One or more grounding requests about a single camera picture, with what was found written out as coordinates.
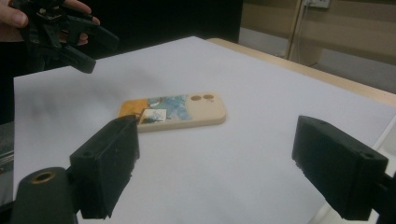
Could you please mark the beige printed phone case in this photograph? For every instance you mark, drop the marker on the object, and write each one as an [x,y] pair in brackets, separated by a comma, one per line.
[202,112]

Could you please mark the white power socket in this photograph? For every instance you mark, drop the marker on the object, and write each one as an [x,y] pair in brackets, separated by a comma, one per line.
[317,3]

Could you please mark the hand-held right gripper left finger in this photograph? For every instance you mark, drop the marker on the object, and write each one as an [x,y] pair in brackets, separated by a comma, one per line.
[102,168]

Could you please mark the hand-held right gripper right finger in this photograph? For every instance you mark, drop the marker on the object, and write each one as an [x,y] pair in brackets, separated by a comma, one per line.
[336,168]

